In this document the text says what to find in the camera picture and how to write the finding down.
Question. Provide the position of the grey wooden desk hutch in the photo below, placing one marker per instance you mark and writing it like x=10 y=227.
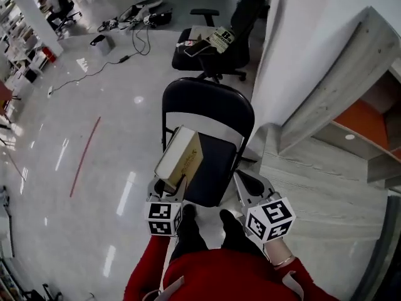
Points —
x=338 y=74

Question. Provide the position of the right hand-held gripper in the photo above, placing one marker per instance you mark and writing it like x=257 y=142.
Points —
x=271 y=219

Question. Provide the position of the person's right leg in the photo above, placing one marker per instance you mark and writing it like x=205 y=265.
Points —
x=238 y=240

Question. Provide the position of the person's leg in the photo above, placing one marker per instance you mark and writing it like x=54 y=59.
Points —
x=238 y=240
x=188 y=237

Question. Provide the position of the black and white paperback book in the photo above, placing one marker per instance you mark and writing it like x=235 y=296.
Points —
x=223 y=38

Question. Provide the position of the grey open carry case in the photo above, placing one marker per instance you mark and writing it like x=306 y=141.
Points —
x=138 y=11

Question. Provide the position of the black equipment bag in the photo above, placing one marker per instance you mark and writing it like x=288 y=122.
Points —
x=161 y=17

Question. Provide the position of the red floor tape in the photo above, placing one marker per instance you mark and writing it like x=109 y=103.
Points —
x=85 y=155

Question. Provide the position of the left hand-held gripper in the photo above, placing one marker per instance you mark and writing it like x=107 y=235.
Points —
x=161 y=216

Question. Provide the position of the person's right forearm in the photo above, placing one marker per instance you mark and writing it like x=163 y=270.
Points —
x=279 y=251

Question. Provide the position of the white power strip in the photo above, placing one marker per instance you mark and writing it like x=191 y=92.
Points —
x=50 y=91

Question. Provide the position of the black smartphone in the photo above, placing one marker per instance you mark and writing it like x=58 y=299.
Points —
x=197 y=48

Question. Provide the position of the beige hardcover book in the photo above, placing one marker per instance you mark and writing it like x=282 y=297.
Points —
x=185 y=158

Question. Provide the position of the red box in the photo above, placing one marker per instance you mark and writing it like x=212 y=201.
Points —
x=50 y=54

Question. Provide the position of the black office chair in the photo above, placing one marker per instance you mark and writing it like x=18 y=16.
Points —
x=244 y=42

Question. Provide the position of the flat grey board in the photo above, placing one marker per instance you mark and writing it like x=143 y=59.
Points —
x=200 y=31

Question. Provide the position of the white storage shelving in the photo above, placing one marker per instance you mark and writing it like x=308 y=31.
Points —
x=18 y=36

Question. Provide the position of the black floor device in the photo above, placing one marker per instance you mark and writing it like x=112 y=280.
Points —
x=108 y=25

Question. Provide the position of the grey storage box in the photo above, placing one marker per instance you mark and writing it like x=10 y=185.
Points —
x=105 y=45

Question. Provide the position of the person's red sweater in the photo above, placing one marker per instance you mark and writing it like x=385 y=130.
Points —
x=225 y=277

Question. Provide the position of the black power adapter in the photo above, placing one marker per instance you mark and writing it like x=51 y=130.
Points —
x=124 y=59

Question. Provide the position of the black folding chair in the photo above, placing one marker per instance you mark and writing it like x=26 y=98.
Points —
x=206 y=96

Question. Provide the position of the black swivel chair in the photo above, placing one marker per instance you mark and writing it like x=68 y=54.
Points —
x=67 y=8

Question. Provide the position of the red label bottle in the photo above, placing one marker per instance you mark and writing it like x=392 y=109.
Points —
x=185 y=43

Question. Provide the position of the grey wood-grain desk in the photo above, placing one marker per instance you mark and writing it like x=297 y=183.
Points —
x=313 y=193

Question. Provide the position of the person's left forearm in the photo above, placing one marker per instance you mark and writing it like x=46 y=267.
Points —
x=144 y=268

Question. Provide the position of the person's left leg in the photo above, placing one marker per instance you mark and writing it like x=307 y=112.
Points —
x=188 y=237

